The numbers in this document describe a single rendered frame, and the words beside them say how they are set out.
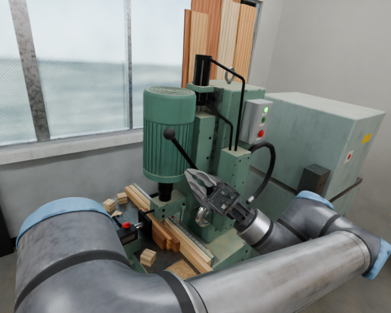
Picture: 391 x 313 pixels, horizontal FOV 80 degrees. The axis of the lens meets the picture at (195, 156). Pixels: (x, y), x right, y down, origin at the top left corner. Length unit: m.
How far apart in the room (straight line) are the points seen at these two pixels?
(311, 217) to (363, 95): 2.28
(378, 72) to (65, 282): 2.79
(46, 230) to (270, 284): 0.28
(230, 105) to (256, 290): 0.66
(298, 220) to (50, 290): 0.56
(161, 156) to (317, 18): 2.63
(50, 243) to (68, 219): 0.03
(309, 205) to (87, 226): 0.54
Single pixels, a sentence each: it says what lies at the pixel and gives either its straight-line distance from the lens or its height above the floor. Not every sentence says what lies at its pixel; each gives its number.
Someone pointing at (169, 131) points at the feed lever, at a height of 1.43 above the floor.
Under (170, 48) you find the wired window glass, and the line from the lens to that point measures 2.41.
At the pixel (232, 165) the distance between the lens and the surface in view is 0.88.
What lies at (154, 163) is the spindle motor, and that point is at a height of 1.27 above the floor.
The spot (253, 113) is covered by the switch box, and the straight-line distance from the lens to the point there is 0.91.
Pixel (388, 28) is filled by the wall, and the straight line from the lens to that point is 2.87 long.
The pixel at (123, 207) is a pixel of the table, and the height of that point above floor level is 0.90.
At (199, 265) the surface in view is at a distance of 0.94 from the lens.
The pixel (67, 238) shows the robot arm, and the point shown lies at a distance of 0.30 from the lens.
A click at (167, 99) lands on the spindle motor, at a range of 0.73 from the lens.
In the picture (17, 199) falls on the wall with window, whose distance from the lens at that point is 2.31.
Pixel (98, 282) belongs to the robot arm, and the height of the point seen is 1.44.
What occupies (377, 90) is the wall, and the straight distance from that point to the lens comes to 2.83.
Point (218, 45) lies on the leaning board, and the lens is 2.52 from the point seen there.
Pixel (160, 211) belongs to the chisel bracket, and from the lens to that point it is 0.95.
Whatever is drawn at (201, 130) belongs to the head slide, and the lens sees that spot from 0.85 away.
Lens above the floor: 1.64
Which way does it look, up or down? 25 degrees down
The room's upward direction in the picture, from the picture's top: 6 degrees clockwise
